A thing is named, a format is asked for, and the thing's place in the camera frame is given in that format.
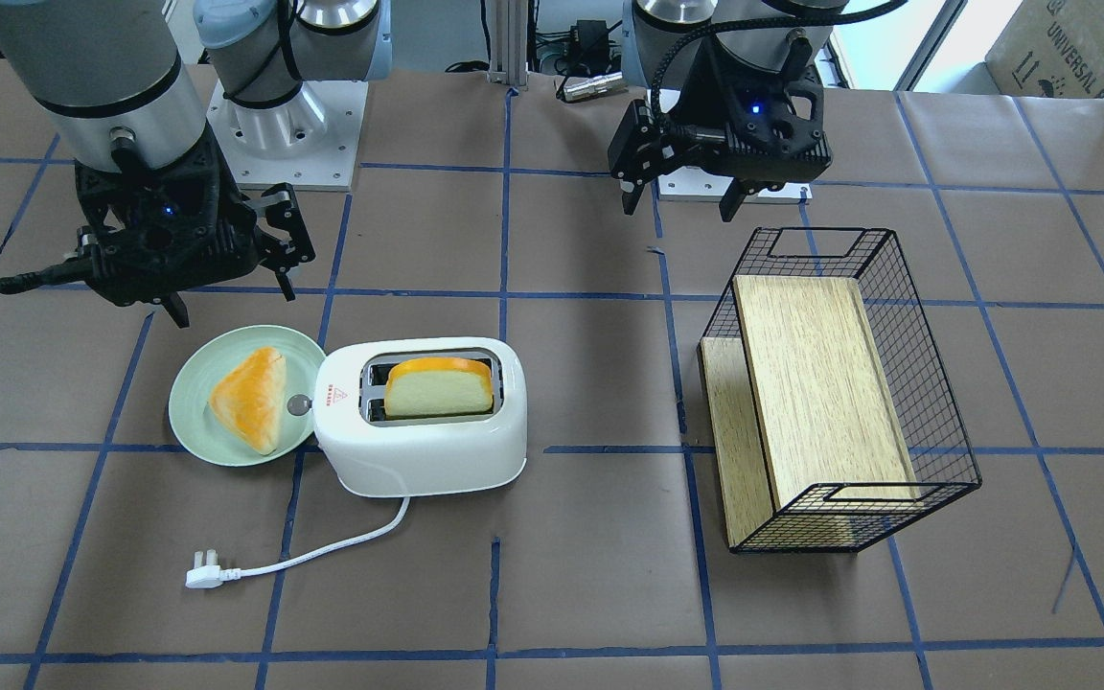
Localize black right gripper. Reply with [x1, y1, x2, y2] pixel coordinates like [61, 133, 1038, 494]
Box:
[159, 182, 316, 329]

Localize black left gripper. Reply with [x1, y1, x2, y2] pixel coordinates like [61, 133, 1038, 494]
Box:
[608, 98, 762, 222]

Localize white toaster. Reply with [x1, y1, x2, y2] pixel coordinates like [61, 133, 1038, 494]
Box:
[311, 336, 527, 498]

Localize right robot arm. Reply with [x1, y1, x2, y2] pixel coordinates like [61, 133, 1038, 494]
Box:
[0, 1, 393, 328]

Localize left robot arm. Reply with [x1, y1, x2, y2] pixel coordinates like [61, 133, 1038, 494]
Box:
[608, 1, 845, 221]

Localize bread slice in toaster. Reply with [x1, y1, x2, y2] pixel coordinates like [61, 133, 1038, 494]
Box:
[382, 355, 495, 420]

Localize light green plate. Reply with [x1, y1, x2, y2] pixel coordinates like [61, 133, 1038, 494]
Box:
[168, 326, 326, 467]

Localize triangular toast on plate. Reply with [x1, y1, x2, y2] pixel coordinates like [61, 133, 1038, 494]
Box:
[209, 346, 288, 454]

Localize wooden shelf board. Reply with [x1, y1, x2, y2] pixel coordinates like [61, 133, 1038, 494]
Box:
[700, 275, 924, 553]

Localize cardboard box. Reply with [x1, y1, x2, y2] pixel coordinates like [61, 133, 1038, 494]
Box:
[985, 1, 1104, 98]

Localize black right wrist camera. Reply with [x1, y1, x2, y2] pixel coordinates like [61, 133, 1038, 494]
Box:
[0, 126, 262, 306]

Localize black cables behind table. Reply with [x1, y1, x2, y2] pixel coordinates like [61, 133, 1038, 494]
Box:
[442, 14, 634, 104]

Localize aluminium frame post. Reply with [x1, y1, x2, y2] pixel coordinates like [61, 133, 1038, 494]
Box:
[485, 0, 534, 91]

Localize black wire basket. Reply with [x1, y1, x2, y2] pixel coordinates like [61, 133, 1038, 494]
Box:
[700, 227, 981, 554]

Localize white power cord with plug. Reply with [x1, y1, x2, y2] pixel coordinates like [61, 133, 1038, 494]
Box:
[185, 493, 412, 590]

